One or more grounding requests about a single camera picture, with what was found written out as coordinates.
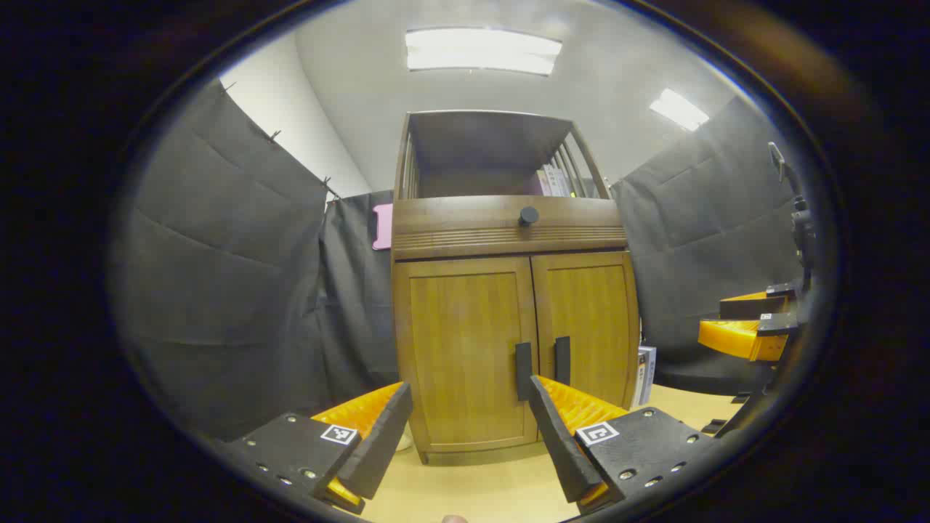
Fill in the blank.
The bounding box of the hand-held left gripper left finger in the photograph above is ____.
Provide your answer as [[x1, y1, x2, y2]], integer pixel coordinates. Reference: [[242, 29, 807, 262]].
[[218, 381, 415, 516]]

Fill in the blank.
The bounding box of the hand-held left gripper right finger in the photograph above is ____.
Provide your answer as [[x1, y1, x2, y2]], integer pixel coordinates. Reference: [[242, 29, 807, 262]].
[[527, 374, 727, 514]]

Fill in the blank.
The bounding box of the wooden shoe cabinet door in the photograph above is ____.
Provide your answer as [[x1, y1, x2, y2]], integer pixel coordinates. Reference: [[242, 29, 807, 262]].
[[530, 251, 640, 411], [396, 256, 540, 455]]

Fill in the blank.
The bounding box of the wooden double-door shoe cabinet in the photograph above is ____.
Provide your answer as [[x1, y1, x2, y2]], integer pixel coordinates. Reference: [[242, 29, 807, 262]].
[[391, 110, 642, 466]]

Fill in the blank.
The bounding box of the light blue book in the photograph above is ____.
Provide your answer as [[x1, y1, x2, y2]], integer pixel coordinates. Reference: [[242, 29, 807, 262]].
[[632, 345, 658, 409]]

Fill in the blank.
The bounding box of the small ceiling light panel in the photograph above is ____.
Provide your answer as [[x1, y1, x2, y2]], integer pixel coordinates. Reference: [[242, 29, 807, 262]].
[[649, 87, 711, 132]]

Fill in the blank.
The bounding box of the black backdrop cloth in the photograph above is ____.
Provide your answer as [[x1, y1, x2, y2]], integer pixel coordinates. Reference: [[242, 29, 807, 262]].
[[109, 78, 807, 440]]

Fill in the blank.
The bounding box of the row of pale books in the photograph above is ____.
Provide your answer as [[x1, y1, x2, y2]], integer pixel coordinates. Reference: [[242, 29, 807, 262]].
[[536, 163, 575, 198]]

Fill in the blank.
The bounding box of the large ceiling light panel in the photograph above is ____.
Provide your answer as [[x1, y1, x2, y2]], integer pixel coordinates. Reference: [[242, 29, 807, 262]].
[[405, 28, 564, 77]]

